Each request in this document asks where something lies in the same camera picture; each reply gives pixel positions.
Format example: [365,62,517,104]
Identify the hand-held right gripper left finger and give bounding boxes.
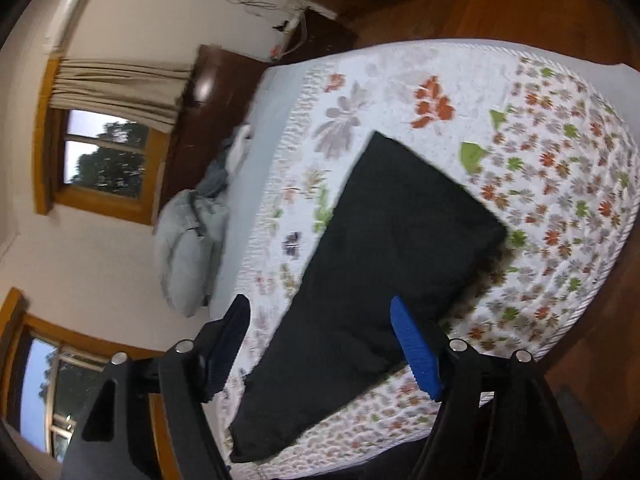
[60,294,252,480]

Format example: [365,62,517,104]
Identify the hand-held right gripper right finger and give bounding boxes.
[390,296,583,480]

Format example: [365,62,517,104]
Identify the black pants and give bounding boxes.
[229,131,510,463]

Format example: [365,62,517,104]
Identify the grey pillow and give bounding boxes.
[192,192,232,311]
[152,189,217,318]

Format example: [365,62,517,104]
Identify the grey and white clothes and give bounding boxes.
[200,124,255,198]

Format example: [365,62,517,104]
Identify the light grey bed sheet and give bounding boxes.
[207,62,322,322]

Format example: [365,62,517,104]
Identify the white floral blanket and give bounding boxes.
[215,37,640,480]

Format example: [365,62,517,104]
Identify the dark wooden headboard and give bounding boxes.
[157,44,271,226]

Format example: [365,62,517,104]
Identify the beige curtain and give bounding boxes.
[47,57,197,133]

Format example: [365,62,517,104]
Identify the dark wooden nightstand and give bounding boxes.
[279,7,359,65]

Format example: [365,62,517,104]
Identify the bare wooden frame window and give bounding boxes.
[0,287,173,480]

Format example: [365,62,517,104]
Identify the curtained wooden frame window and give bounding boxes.
[32,57,172,226]

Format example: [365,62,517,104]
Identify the white cable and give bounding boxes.
[272,10,310,58]

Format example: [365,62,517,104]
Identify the white curtain rail box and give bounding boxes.
[42,0,102,57]

